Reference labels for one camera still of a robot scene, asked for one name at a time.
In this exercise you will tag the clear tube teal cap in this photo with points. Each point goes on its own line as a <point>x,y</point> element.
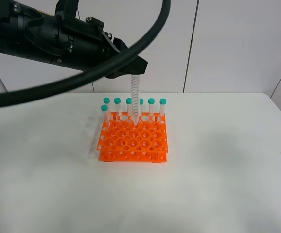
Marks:
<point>135,92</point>

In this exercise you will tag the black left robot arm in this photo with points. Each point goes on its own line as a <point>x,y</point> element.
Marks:
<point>29,33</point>

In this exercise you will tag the orange test tube rack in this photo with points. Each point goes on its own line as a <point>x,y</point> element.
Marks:
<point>120,140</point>

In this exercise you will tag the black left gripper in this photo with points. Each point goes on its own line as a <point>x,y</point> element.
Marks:
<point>85,44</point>

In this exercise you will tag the second row left tube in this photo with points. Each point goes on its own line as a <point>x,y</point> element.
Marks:
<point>106,113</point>

